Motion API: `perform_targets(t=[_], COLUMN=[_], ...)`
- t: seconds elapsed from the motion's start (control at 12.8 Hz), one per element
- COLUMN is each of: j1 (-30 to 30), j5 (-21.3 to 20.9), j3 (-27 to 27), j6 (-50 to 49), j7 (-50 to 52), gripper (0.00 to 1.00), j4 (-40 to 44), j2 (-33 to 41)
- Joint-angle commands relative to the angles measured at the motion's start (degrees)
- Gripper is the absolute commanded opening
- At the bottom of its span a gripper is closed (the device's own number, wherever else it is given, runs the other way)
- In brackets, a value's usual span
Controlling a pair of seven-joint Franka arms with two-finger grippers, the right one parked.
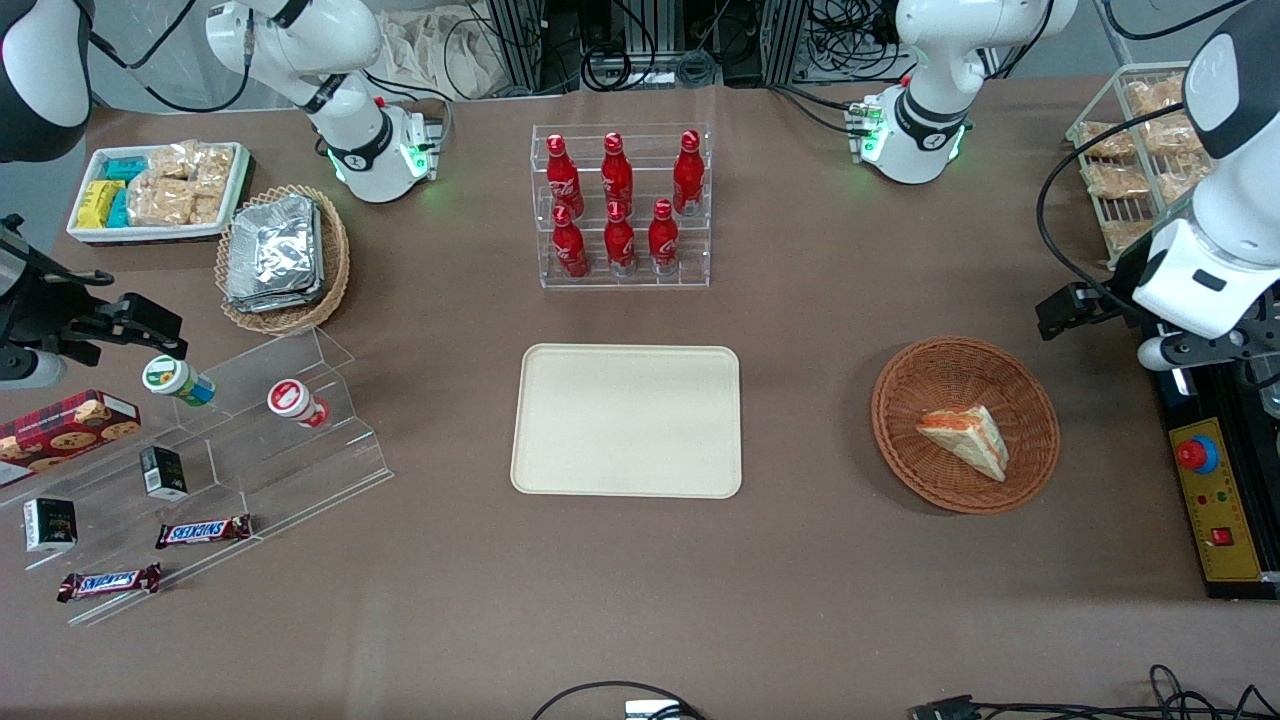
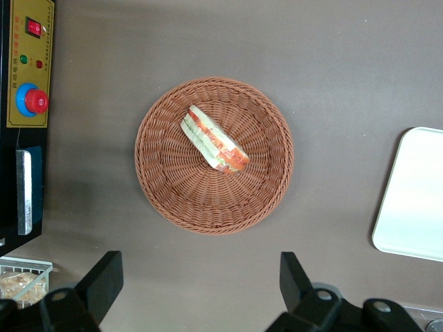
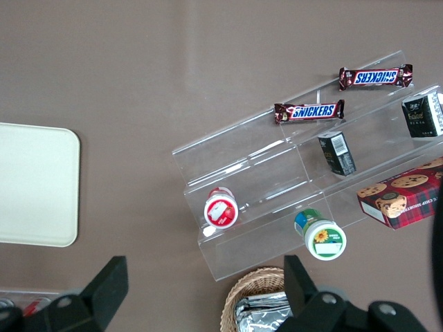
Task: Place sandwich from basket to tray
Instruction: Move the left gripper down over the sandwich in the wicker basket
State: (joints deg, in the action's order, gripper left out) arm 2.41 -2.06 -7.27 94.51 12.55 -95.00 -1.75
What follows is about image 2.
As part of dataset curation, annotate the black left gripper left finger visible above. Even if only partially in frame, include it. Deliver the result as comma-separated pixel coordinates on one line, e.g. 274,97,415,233
39,250,125,332

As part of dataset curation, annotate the round brown wicker basket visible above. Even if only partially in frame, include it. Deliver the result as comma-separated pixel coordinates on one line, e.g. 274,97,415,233
134,76,295,236

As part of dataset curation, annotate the beige plastic tray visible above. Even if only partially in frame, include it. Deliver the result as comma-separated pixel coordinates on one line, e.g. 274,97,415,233
371,127,443,263

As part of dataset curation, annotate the clear bag of rice crackers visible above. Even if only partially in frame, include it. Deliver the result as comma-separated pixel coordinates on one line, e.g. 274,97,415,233
0,271,48,308

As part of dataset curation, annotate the black control box yellow panel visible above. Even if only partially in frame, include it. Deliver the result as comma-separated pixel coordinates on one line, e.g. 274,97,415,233
0,0,56,259

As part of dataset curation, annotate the plastic-wrapped triangle sandwich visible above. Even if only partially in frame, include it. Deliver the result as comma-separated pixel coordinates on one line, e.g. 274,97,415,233
179,104,251,174

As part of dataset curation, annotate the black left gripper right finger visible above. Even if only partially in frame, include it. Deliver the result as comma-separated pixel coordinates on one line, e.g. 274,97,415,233
265,251,347,332

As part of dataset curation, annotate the white wire snack rack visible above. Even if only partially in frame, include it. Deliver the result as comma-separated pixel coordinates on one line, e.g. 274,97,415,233
0,255,53,309

